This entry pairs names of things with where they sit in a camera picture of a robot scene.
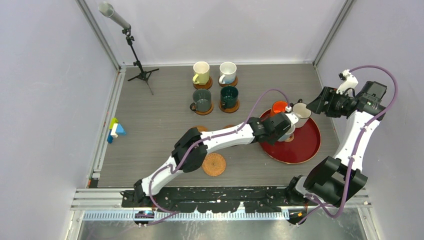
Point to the pale yellow mug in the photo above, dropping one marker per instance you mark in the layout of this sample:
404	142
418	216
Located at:
201	71

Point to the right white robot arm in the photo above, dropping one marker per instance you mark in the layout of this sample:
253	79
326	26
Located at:
337	178

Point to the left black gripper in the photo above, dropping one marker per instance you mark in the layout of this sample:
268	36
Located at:
271	141

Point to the red round tray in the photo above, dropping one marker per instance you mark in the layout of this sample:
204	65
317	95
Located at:
301	147

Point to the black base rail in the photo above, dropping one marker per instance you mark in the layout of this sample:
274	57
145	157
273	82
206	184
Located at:
253	199

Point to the white mug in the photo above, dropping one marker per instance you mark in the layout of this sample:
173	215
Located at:
228	72

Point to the cream mug black rim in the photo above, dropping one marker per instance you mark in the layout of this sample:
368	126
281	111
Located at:
302	112

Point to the coloured toy brick stack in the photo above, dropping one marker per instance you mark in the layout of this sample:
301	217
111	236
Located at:
115	130

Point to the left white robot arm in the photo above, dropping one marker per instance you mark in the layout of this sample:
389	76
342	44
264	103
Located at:
191	149

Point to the grey microphone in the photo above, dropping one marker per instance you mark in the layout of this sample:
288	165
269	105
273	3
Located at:
108	11

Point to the woven rattan coaster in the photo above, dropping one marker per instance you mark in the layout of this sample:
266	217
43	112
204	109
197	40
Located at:
214	164

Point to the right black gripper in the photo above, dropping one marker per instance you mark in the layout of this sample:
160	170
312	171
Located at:
328	94

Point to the dark green mug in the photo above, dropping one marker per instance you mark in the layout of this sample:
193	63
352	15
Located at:
228	97

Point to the orange mug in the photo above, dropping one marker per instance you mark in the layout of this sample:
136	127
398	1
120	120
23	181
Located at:
278	107

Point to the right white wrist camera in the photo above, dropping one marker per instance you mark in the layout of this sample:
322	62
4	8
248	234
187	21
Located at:
349	82

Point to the dark grey mug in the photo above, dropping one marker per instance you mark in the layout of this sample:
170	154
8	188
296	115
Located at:
201	94

